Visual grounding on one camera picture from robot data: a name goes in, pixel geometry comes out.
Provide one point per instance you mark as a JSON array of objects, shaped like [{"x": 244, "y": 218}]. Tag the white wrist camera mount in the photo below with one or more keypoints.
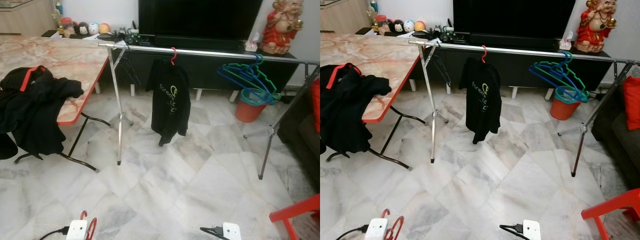
[
  {"x": 531, "y": 231},
  {"x": 376, "y": 230},
  {"x": 77, "y": 231},
  {"x": 231, "y": 231}
]

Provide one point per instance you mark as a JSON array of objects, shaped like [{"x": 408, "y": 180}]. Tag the light wooden cabinet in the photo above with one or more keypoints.
[
  {"x": 25, "y": 20},
  {"x": 342, "y": 17}
]

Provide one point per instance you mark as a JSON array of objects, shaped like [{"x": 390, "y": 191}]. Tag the red plastic hanger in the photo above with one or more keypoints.
[
  {"x": 484, "y": 52},
  {"x": 395, "y": 227},
  {"x": 173, "y": 55},
  {"x": 91, "y": 227}
]

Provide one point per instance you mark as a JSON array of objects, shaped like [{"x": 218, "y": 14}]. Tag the black flat screen television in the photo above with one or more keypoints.
[
  {"x": 515, "y": 17},
  {"x": 200, "y": 17}
]

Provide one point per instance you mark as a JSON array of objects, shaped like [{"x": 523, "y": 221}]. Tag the orange round doll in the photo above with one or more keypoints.
[
  {"x": 104, "y": 28},
  {"x": 420, "y": 25}
]

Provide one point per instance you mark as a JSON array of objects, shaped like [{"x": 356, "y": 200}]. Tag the white papers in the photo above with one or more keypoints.
[
  {"x": 407, "y": 34},
  {"x": 95, "y": 36}
]

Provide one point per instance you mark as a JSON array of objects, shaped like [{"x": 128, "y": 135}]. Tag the pink marble folding table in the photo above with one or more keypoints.
[
  {"x": 65, "y": 60},
  {"x": 380, "y": 57}
]

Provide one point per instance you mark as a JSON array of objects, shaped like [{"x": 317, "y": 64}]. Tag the blue plastic hanger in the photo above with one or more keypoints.
[
  {"x": 223, "y": 73},
  {"x": 534, "y": 70}
]

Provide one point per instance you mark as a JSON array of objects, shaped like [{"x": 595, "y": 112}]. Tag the orange bin green liner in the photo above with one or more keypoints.
[
  {"x": 250, "y": 107},
  {"x": 565, "y": 107}
]

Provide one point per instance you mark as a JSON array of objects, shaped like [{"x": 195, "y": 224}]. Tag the red laughing Buddha statue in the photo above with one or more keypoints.
[
  {"x": 597, "y": 22},
  {"x": 282, "y": 25}
]

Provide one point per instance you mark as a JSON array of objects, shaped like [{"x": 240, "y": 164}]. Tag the black shirt green logo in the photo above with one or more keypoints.
[
  {"x": 170, "y": 100},
  {"x": 482, "y": 97}
]

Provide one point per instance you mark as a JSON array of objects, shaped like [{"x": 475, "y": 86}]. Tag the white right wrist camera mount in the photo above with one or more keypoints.
[
  {"x": 531, "y": 231},
  {"x": 231, "y": 231}
]

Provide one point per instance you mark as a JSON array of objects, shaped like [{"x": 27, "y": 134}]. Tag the glass jar red lid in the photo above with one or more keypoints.
[
  {"x": 67, "y": 25},
  {"x": 382, "y": 22}
]

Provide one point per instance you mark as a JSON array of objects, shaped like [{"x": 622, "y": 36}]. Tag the red plastic stool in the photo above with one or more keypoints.
[
  {"x": 295, "y": 212},
  {"x": 612, "y": 205}
]

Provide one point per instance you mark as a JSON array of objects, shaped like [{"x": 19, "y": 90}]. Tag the black television console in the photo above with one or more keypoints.
[
  {"x": 210, "y": 75},
  {"x": 525, "y": 72}
]

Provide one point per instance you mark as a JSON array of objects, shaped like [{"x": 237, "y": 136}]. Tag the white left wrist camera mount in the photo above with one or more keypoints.
[
  {"x": 77, "y": 231},
  {"x": 376, "y": 230}
]

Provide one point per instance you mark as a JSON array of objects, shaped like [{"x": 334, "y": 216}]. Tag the black white round doll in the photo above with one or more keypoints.
[
  {"x": 82, "y": 27},
  {"x": 398, "y": 25}
]

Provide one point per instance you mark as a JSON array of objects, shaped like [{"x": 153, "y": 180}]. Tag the dark grey fabric sofa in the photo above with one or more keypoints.
[
  {"x": 300, "y": 130},
  {"x": 620, "y": 135}
]

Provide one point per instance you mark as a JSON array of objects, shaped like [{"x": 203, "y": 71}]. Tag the white tissue pack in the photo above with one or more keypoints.
[
  {"x": 566, "y": 42},
  {"x": 252, "y": 44}
]

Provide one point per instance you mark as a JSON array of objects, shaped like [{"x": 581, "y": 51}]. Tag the green plastic hanger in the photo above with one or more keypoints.
[
  {"x": 575, "y": 80},
  {"x": 267, "y": 80}
]

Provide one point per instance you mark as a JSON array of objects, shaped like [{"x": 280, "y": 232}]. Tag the black soundbar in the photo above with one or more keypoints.
[
  {"x": 200, "y": 42},
  {"x": 515, "y": 40}
]

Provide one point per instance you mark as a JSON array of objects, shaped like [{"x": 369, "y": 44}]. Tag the black sweater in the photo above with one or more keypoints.
[
  {"x": 45, "y": 115},
  {"x": 360, "y": 110}
]

